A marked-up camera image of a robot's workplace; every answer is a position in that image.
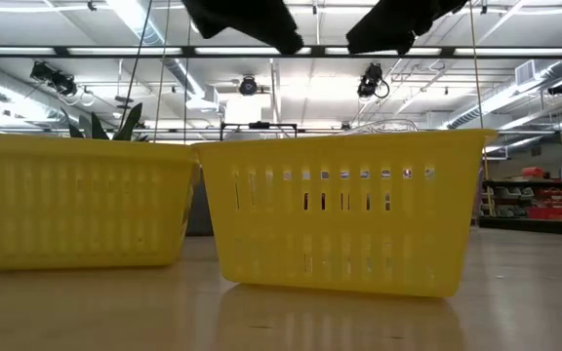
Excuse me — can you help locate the clear plastic basket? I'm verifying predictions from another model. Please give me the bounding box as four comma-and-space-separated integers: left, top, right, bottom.
341, 118, 420, 137

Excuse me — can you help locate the round black ceiling camera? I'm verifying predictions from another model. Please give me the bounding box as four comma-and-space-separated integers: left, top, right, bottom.
238, 74, 260, 97

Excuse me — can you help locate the overhead frame light bar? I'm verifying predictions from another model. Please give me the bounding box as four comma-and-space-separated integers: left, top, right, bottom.
0, 45, 562, 59

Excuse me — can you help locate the green artificial snake plant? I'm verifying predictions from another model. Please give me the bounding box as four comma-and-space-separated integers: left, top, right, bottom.
60, 100, 149, 143

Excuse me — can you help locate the black metal stand frame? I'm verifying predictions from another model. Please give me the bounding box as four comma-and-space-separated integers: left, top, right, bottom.
219, 120, 299, 142

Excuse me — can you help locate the yellow slotted plastic basket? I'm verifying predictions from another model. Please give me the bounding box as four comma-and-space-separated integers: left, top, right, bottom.
191, 128, 500, 299
0, 131, 200, 272

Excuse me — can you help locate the yellow rope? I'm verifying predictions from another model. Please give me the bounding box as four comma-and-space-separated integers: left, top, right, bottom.
467, 0, 488, 131

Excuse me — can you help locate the long thin black cable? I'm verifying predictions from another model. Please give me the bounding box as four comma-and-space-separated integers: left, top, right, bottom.
117, 0, 155, 131

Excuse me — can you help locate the storage shelf with red bins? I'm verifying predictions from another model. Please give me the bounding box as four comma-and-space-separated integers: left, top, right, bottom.
478, 165, 562, 236

